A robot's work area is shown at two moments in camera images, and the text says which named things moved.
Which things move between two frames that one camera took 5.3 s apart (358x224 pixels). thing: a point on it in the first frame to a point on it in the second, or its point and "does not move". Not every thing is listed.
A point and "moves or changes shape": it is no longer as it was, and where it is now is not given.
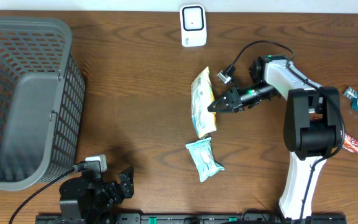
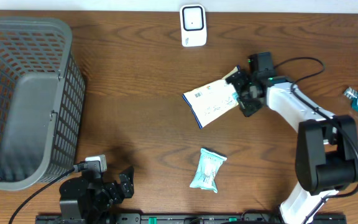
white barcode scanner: x=193 y=21 does not move
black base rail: x=192 y=218 does not move
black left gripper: x=126 y=184 does not move
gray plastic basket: x=33 y=107 does not move
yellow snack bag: x=205 y=122 moves or changes shape
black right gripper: x=230 y=106 to x=235 y=79
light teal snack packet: x=202 y=153 to x=209 y=164
